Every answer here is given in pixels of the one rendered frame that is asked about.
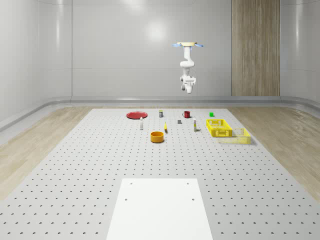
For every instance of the banana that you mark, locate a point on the banana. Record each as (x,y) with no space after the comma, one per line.
(165,127)

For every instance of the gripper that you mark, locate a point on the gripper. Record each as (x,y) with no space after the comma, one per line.
(191,80)

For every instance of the drone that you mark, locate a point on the drone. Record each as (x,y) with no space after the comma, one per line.
(187,44)

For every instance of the white board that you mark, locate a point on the white board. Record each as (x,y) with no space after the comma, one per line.
(160,210)

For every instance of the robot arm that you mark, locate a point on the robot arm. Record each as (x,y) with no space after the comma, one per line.
(186,64)

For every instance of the yellow bowl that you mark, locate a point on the yellow bowl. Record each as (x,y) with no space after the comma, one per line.
(157,137)

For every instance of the small white bottle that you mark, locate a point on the small white bottle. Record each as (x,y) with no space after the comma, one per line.
(141,124)

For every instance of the red mug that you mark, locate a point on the red mug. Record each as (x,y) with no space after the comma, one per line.
(186,114)

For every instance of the flat-sided can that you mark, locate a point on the flat-sided can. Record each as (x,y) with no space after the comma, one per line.
(161,114)

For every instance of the red plate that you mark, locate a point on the red plate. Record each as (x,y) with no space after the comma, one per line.
(137,115)

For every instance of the yellow white box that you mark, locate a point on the yellow white box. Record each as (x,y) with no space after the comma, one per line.
(194,125)

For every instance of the yellow basket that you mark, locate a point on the yellow basket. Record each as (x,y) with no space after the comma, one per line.
(219,128)

